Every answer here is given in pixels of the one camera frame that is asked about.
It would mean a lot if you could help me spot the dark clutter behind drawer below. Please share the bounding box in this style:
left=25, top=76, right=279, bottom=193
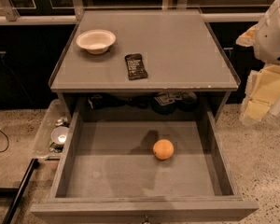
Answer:
left=88, top=91, right=199, bottom=115

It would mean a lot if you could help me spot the black bar on floor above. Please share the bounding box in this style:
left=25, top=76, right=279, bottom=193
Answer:
left=2, top=159, right=39, bottom=224

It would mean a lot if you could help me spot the grey cabinet counter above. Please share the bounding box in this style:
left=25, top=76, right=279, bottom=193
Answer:
left=48, top=9, right=242, bottom=123

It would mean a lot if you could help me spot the small white cup in bin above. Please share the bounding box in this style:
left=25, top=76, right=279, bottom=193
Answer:
left=50, top=126, right=69, bottom=145

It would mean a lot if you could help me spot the open grey top drawer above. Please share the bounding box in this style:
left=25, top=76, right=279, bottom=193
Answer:
left=31, top=98, right=259, bottom=224

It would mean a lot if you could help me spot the black cable on floor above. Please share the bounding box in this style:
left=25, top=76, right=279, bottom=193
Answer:
left=0, top=123, right=10, bottom=153

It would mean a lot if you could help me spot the black snack packet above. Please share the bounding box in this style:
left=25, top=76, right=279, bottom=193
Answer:
left=125, top=53, right=148, bottom=80

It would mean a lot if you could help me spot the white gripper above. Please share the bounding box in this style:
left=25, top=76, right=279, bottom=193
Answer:
left=236, top=0, right=280, bottom=125

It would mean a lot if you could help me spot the metal railing frame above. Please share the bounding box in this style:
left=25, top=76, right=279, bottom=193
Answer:
left=0, top=0, right=267, bottom=25

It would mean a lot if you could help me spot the orange fruit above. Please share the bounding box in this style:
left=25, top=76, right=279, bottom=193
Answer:
left=153, top=139, right=175, bottom=161

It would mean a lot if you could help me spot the clear plastic storage bin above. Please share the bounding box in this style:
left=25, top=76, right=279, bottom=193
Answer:
left=32, top=99, right=69, bottom=160

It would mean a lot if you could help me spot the white paper bowl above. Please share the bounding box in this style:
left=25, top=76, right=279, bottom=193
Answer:
left=76, top=30, right=116, bottom=55

